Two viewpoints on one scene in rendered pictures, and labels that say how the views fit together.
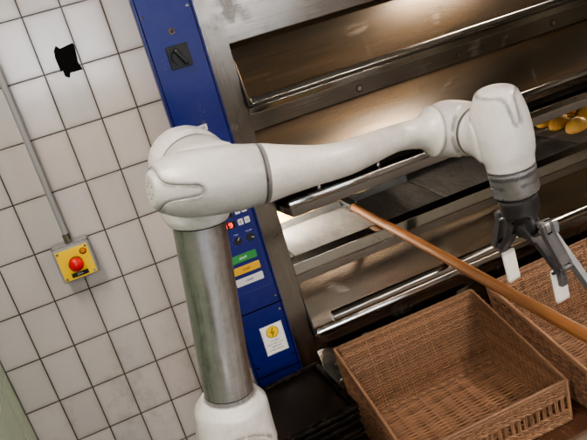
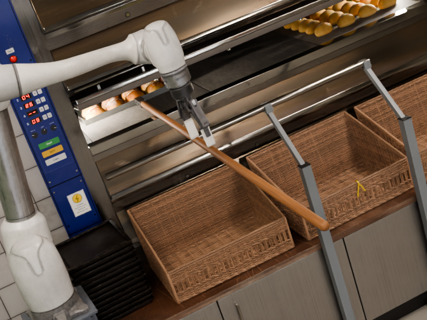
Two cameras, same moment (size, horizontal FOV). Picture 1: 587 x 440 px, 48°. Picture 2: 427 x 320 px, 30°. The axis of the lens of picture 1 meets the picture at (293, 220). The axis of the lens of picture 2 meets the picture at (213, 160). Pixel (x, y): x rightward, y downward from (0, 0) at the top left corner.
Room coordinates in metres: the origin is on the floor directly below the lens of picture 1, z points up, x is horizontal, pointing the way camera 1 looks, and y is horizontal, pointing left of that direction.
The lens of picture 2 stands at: (-1.32, -0.45, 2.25)
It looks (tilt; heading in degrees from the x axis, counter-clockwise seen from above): 22 degrees down; 0
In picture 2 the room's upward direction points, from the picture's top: 19 degrees counter-clockwise
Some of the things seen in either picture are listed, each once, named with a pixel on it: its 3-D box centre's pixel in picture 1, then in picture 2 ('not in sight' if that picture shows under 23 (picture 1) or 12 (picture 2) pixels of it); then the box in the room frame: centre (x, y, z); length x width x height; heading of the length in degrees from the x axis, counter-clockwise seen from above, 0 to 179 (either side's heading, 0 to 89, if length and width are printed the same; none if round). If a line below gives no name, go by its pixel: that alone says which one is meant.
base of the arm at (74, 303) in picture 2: not in sight; (56, 308); (0.95, 0.19, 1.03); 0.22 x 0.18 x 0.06; 18
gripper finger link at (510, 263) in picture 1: (511, 264); (191, 128); (1.23, -0.41, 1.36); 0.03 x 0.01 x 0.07; 109
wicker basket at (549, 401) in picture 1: (446, 381); (208, 228); (1.77, -0.33, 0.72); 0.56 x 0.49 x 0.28; 104
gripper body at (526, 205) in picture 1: (521, 215); (184, 96); (1.17, -0.43, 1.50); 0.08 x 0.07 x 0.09; 19
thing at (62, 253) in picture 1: (75, 258); not in sight; (1.75, 0.61, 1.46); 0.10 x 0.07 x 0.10; 105
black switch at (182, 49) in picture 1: (177, 47); not in sight; (1.86, 0.17, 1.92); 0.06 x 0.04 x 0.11; 105
